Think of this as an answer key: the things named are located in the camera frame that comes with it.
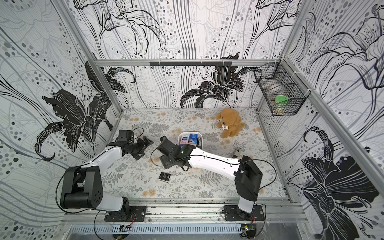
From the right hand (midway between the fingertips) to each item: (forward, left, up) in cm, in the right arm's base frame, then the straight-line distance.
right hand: (170, 156), depth 80 cm
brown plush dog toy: (+22, -35, +1) cm, 42 cm away
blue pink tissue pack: (+16, -6, -7) cm, 19 cm away
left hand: (+9, +14, -6) cm, 17 cm away
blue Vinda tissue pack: (+16, -12, -8) cm, 21 cm away
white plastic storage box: (+22, -12, -8) cm, 26 cm away
